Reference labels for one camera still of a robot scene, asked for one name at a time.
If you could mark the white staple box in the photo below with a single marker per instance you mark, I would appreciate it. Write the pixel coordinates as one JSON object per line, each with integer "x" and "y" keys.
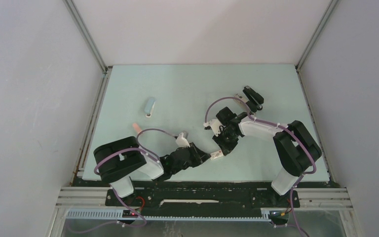
{"x": 215, "y": 155}

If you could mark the beige and black stapler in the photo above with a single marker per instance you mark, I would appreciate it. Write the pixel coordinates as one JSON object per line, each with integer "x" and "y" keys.
{"x": 242, "y": 101}

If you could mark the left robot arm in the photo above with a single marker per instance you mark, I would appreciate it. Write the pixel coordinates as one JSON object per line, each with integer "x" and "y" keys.
{"x": 117, "y": 160}

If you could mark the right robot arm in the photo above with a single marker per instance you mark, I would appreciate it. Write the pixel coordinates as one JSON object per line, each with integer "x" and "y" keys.
{"x": 296, "y": 148}

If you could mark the light blue stapler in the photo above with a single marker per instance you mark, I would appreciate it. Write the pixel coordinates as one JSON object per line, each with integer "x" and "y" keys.
{"x": 149, "y": 107}

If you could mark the pink mini stapler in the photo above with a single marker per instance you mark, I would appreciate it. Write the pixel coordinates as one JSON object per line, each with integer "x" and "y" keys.
{"x": 136, "y": 128}

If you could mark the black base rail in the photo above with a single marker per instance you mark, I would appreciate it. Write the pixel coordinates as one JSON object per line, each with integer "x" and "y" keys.
{"x": 208, "y": 199}

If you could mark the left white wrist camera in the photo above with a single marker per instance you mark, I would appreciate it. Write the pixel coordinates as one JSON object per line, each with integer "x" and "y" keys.
{"x": 181, "y": 140}

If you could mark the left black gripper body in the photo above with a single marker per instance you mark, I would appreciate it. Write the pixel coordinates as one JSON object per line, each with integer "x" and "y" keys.
{"x": 190, "y": 161}

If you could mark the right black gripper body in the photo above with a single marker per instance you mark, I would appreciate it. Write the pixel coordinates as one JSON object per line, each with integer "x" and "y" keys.
{"x": 226, "y": 140}

